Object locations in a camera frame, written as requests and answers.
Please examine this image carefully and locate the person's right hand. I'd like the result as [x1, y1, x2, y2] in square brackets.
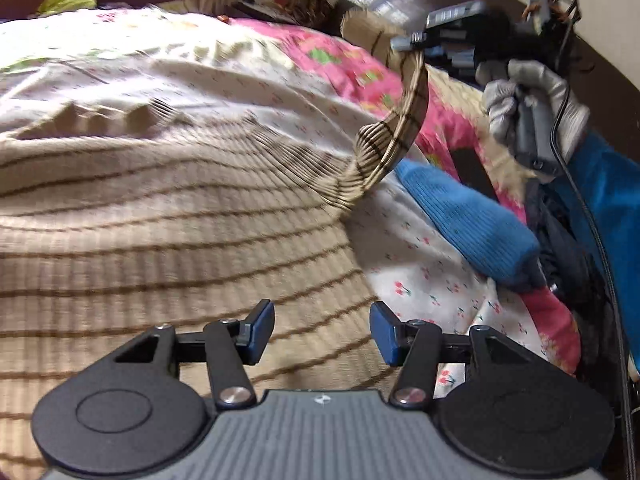
[480, 59, 591, 161]

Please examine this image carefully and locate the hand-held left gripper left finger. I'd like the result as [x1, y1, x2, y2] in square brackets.
[114, 299, 276, 408]

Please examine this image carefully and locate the pink printed quilt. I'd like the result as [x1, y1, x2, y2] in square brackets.
[0, 7, 583, 378]

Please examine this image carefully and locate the brown patterned bag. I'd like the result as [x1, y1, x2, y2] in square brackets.
[284, 0, 335, 27]

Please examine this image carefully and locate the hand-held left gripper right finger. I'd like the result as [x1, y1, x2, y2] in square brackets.
[369, 301, 531, 407]

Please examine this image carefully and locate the dark cloth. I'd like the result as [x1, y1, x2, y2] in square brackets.
[524, 179, 623, 413]

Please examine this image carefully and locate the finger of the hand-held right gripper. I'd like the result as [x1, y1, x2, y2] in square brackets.
[390, 30, 441, 58]

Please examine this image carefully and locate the black cable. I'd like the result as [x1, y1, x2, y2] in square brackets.
[547, 0, 636, 480]

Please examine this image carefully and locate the black flat object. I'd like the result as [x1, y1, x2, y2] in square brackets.
[450, 147, 499, 202]

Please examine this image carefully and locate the blue knit garment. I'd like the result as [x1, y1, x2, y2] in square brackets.
[395, 157, 543, 291]

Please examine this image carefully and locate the beige striped knit sweater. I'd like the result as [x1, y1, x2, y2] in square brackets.
[0, 7, 432, 480]

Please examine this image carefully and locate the cherry print bedsheet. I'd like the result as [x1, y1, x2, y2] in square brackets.
[0, 15, 561, 401]

